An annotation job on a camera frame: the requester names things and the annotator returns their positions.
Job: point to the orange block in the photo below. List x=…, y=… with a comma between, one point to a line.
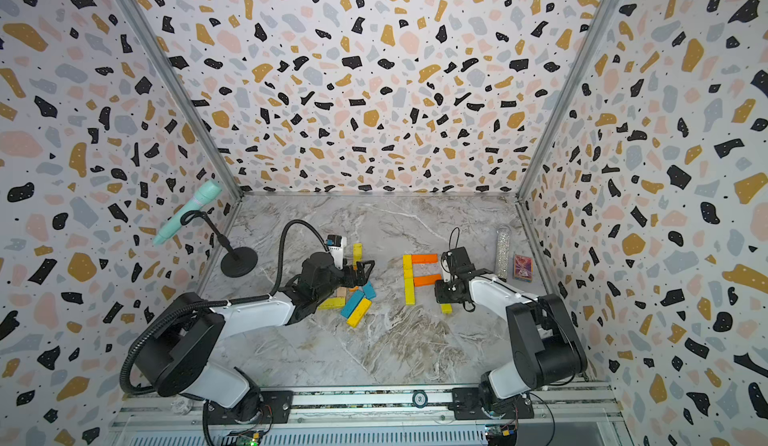
x=424, y=258

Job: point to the yellow block top vertical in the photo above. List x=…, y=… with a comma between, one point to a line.
x=357, y=252

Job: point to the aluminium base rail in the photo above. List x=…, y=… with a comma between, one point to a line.
x=581, y=413

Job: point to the teal block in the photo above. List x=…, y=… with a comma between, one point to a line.
x=352, y=303
x=369, y=292

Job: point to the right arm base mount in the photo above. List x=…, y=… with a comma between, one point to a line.
x=476, y=403

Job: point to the black microphone stand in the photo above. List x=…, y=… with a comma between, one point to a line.
x=238, y=261

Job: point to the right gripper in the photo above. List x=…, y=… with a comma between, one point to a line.
x=442, y=292

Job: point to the mint green microphone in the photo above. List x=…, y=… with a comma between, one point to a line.
x=209, y=191

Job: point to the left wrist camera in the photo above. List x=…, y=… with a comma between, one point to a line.
x=336, y=246

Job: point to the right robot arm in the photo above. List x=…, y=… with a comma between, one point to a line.
x=545, y=348

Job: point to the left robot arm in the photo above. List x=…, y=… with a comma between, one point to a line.
x=173, y=355

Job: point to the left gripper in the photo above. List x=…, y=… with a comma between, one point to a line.
x=356, y=281

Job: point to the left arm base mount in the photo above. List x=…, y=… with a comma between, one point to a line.
x=268, y=407

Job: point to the yellow block bottom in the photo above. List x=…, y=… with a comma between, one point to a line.
x=359, y=312

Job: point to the glitter filled clear tube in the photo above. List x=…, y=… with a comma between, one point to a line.
x=503, y=243

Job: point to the red playing card box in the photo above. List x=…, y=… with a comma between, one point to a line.
x=523, y=268

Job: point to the orange block diagonal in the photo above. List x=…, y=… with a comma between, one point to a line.
x=427, y=280

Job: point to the yellow block left horizontal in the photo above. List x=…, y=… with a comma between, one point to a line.
x=333, y=303

